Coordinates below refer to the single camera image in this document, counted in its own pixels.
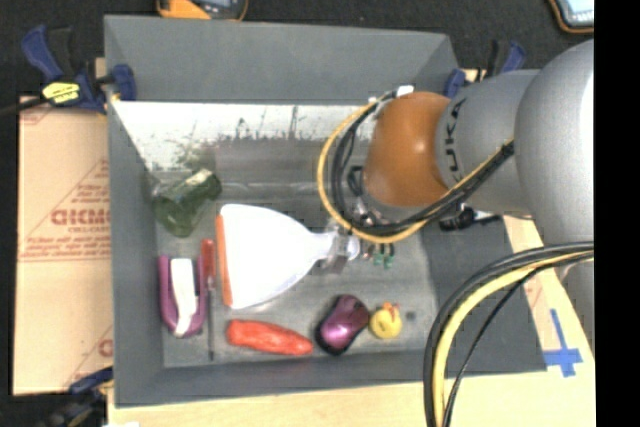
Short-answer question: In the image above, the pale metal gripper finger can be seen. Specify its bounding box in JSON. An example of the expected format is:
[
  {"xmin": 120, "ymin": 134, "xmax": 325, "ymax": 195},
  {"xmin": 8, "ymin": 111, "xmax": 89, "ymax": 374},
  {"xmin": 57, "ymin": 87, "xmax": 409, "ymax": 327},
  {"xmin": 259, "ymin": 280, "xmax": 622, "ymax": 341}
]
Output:
[
  {"xmin": 325, "ymin": 226, "xmax": 361, "ymax": 257},
  {"xmin": 313, "ymin": 254, "xmax": 351, "ymax": 277}
]

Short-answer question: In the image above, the white dustpan with orange edge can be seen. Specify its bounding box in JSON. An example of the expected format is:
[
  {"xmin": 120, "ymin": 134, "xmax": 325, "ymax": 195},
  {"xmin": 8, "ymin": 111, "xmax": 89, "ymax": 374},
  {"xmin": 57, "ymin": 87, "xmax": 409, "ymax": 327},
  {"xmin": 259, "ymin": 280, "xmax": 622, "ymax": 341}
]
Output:
[{"xmin": 214, "ymin": 203, "xmax": 351, "ymax": 311}]

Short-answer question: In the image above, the purple computer mouse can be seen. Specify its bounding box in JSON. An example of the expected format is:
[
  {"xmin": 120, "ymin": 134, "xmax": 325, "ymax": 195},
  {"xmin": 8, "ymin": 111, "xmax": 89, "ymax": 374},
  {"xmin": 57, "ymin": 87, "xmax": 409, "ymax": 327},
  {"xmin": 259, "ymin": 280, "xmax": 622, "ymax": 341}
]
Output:
[{"xmin": 314, "ymin": 293, "xmax": 372, "ymax": 358}]

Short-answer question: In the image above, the yellow rubber duck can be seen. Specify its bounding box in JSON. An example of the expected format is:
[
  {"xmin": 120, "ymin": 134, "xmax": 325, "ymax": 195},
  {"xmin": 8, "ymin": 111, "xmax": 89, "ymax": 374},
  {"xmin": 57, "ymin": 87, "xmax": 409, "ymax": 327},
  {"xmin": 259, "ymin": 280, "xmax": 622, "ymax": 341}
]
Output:
[{"xmin": 368, "ymin": 301, "xmax": 404, "ymax": 341}]

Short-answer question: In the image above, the red toy pepper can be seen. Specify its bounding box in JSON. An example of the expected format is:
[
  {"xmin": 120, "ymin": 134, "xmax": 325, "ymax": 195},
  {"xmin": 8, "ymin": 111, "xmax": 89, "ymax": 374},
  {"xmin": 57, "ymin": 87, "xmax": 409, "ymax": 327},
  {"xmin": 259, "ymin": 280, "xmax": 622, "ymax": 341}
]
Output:
[{"xmin": 225, "ymin": 318, "xmax": 315, "ymax": 358}]

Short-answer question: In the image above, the purple and white stapler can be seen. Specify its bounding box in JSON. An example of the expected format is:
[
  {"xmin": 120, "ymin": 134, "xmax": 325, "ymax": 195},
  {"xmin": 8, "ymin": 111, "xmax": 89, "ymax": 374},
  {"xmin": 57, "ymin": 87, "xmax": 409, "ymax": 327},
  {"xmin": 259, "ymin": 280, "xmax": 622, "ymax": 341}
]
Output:
[{"xmin": 157, "ymin": 253, "xmax": 211, "ymax": 340}]

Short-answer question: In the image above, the grey metal bin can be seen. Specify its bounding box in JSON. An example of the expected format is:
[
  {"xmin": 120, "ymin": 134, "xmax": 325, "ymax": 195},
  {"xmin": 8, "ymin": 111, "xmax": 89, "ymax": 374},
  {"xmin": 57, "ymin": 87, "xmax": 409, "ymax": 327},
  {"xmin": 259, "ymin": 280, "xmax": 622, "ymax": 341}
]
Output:
[{"xmin": 102, "ymin": 14, "xmax": 547, "ymax": 407}]

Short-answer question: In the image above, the brown cardboard board, red print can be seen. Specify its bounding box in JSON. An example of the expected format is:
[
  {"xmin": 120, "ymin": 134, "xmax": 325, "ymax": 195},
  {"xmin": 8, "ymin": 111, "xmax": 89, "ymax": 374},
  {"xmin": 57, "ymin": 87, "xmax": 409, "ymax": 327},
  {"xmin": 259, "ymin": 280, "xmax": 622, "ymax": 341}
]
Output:
[{"xmin": 11, "ymin": 93, "xmax": 115, "ymax": 397}]

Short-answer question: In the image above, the black cylinder on white bracket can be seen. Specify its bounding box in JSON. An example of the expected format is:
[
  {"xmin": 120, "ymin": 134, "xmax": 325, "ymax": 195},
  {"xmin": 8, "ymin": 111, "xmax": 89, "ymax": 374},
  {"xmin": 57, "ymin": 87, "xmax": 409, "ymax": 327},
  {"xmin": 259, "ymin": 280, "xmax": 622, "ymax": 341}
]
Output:
[{"xmin": 438, "ymin": 206, "xmax": 502, "ymax": 232}]

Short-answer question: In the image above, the red-handled screwdriver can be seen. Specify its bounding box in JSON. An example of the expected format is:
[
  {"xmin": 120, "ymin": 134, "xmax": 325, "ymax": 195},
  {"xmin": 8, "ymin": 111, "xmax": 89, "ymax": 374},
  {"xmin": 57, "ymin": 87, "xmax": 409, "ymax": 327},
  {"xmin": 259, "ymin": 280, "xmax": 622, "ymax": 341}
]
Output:
[{"xmin": 200, "ymin": 237, "xmax": 218, "ymax": 362}]

